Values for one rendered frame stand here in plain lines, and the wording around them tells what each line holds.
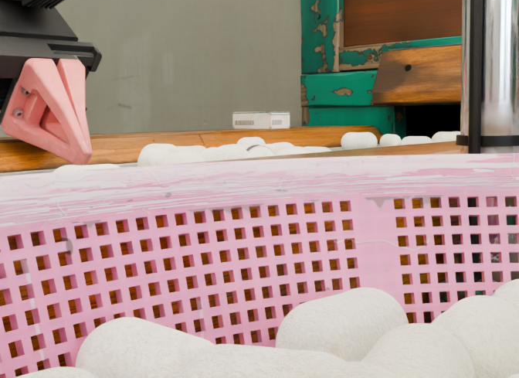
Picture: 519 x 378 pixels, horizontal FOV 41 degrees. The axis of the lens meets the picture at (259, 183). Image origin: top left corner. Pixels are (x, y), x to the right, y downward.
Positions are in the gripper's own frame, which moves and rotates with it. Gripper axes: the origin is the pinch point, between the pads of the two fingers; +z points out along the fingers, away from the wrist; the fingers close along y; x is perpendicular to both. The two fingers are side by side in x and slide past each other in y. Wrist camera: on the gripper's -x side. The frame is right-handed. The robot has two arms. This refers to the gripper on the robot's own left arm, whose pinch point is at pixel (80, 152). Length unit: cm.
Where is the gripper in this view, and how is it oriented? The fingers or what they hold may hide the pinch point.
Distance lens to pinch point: 51.3
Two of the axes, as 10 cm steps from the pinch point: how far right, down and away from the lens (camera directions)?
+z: 5.7, 6.9, -4.4
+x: -4.7, 7.2, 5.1
